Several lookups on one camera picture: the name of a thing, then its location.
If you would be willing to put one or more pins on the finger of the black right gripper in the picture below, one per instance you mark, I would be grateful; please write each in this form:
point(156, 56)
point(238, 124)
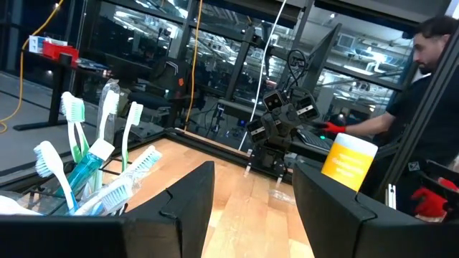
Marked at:
point(308, 107)
point(256, 130)

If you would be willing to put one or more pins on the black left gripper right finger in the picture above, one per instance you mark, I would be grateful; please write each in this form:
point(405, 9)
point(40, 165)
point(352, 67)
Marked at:
point(340, 233)

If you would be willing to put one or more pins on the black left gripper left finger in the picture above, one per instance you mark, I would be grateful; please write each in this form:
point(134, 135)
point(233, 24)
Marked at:
point(161, 233)

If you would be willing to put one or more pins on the blue toothbrush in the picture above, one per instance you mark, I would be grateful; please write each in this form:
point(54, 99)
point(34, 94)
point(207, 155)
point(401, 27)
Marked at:
point(54, 168)
point(145, 161)
point(113, 196)

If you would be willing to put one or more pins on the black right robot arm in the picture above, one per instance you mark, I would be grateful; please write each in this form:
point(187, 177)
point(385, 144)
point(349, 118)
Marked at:
point(270, 157)

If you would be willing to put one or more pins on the red work glove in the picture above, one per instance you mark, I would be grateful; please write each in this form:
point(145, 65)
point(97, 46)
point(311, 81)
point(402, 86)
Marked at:
point(430, 202)
point(332, 127)

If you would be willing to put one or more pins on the black computer monitor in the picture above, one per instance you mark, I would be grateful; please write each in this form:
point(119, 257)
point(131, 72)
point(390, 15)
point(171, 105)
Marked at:
point(319, 53)

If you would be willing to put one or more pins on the blue toothbrush in clear wrapper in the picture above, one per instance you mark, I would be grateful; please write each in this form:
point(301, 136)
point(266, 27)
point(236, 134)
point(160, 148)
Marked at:
point(113, 196)
point(145, 161)

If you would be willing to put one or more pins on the yellow and white cup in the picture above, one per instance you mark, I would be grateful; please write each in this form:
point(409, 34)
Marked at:
point(349, 161)

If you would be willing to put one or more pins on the clear plastic strip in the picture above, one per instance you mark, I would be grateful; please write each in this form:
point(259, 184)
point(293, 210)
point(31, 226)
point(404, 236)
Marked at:
point(283, 196)

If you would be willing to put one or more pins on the person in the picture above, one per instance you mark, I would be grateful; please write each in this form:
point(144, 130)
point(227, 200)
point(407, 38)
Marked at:
point(426, 107)

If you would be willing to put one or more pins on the white toothbrush green stripe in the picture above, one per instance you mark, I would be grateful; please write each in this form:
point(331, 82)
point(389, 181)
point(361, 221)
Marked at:
point(79, 112)

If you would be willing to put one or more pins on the black standing desk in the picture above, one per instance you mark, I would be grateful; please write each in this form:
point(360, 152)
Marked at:
point(57, 93)

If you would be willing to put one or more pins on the red box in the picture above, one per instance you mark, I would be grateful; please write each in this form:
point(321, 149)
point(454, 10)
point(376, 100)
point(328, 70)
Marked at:
point(59, 52)

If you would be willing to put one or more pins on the white cardboard box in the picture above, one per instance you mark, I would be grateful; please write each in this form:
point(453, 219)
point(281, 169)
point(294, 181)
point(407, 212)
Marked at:
point(36, 43)

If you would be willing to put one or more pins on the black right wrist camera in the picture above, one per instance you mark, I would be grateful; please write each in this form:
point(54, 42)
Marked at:
point(273, 100)

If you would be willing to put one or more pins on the white metal bracket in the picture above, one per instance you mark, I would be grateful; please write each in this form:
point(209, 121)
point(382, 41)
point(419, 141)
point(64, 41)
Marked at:
point(391, 196)

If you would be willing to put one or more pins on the black rig frame post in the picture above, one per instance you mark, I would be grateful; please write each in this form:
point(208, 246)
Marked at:
point(419, 122)

